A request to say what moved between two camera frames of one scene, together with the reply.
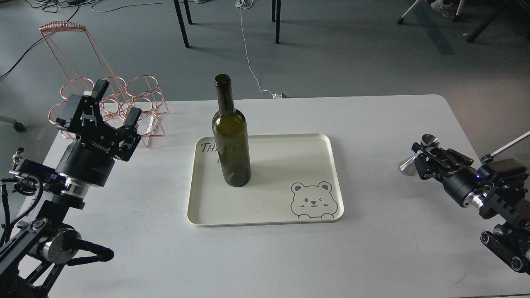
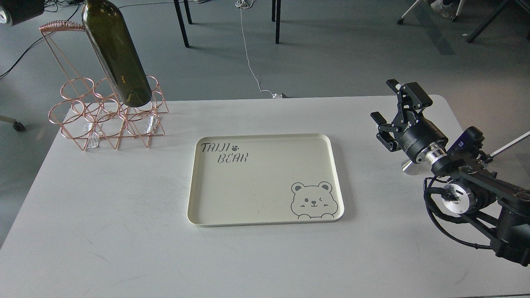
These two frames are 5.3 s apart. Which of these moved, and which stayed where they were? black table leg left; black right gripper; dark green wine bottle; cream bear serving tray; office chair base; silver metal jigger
Moved: black right gripper; dark green wine bottle
Stayed: black table leg left; office chair base; cream bear serving tray; silver metal jigger
